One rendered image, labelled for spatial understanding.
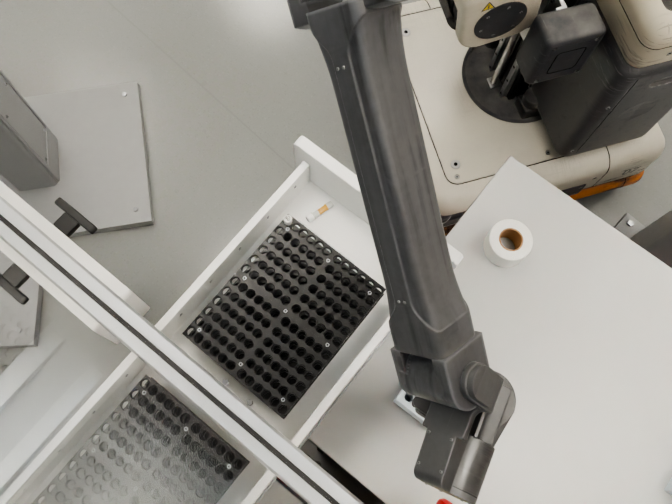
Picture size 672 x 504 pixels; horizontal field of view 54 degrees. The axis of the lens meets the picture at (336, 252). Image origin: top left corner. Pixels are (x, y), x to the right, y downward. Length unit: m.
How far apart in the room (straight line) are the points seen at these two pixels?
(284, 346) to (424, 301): 0.36
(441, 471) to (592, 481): 0.48
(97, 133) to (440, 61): 1.00
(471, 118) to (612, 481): 0.99
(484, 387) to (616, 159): 1.28
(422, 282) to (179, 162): 1.50
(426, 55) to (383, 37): 1.29
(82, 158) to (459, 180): 1.07
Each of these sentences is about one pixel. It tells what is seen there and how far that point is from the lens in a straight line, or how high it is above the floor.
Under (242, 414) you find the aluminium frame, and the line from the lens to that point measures 0.80.
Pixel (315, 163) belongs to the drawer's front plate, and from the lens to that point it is 0.96.
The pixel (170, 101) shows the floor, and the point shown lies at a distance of 2.11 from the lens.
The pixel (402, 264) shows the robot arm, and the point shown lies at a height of 1.24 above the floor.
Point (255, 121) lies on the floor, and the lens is 2.03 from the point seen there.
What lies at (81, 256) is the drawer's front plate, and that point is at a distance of 0.95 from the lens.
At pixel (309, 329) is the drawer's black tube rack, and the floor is 0.90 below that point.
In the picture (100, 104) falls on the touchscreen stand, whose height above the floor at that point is 0.04.
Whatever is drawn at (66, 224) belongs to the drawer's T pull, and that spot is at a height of 0.91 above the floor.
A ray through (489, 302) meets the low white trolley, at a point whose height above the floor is 0.76.
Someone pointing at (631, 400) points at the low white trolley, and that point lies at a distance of 1.13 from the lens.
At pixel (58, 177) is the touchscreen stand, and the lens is 2.03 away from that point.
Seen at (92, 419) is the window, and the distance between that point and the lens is 0.17.
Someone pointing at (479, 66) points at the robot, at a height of 0.27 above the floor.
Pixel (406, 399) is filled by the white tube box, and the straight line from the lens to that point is 1.03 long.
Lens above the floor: 1.78
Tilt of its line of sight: 73 degrees down
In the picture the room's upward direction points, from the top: 5 degrees clockwise
